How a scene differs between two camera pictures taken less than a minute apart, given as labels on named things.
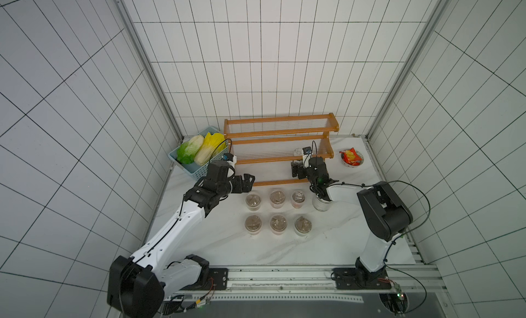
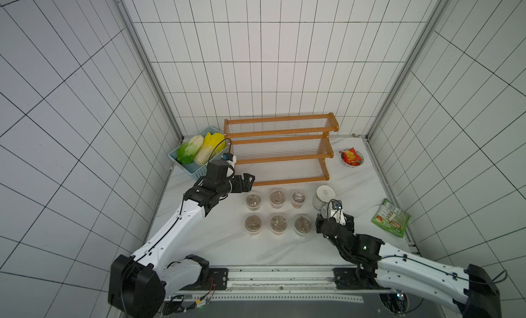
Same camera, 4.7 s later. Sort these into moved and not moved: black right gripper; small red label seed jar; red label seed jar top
Moved: black right gripper
Not moved: small red label seed jar; red label seed jar top
